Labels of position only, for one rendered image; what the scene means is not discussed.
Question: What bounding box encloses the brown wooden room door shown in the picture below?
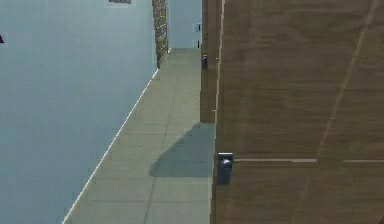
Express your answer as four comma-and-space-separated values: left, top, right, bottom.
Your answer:
209, 0, 384, 224
199, 0, 224, 124

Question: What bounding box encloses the brown stone wall column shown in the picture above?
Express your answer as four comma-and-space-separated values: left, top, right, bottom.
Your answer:
151, 0, 170, 69

